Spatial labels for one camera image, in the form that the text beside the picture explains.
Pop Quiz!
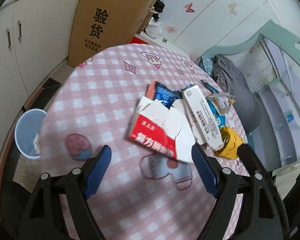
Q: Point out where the mint green bed frame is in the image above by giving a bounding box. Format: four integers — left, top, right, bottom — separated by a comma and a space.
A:
194, 19, 300, 81

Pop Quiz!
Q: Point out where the silver cabinet handle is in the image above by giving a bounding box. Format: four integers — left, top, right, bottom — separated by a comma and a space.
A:
6, 28, 12, 49
17, 20, 22, 42

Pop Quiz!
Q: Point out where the light blue trash bin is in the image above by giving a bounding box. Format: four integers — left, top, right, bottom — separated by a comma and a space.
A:
14, 108, 47, 160

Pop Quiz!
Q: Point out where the clear plastic packaging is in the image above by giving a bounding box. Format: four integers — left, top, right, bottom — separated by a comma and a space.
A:
208, 92, 236, 115

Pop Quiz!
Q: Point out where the white cabinet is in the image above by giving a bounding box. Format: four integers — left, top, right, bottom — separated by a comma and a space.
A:
0, 0, 89, 205

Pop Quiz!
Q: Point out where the trash inside bin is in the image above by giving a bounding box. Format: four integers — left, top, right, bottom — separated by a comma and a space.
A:
33, 133, 41, 155

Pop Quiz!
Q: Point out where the white plastic bag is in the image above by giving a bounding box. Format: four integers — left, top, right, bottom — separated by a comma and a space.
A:
145, 18, 162, 39

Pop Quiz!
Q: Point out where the right silver cabinet handle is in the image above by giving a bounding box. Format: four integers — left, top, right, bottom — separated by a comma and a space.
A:
17, 20, 22, 42

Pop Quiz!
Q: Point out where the pink checkered tablecloth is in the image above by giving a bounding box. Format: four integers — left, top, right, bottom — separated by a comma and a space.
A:
37, 43, 251, 240

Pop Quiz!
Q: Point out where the grey blanket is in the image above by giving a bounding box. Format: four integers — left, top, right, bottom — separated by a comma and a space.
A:
213, 54, 263, 134

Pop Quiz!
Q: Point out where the red storage box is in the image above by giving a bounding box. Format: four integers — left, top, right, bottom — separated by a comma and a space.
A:
130, 36, 148, 44

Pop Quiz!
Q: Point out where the red white medicine box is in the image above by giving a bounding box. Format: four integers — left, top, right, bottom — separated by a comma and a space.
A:
128, 96, 196, 163

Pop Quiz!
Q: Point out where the teal patterned bed sheet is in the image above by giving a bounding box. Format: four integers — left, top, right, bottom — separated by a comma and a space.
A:
195, 56, 214, 78

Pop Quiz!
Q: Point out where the white wardrobe with butterflies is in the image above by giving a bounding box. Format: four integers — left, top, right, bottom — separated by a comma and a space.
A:
154, 0, 300, 60

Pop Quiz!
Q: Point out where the blue snack wrapper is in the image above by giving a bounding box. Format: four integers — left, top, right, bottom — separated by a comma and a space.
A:
146, 80, 183, 108

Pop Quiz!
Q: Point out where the long white barcode box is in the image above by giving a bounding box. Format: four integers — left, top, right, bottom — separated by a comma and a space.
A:
183, 85, 223, 151

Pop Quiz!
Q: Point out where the left silver cabinet handle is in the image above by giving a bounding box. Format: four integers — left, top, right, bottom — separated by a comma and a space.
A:
6, 28, 12, 49

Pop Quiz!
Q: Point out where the yellow crumpled wrapper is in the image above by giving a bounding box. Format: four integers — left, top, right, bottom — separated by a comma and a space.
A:
215, 126, 244, 160

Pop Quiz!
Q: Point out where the large brown cardboard box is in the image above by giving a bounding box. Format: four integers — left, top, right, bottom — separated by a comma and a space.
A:
68, 0, 157, 67

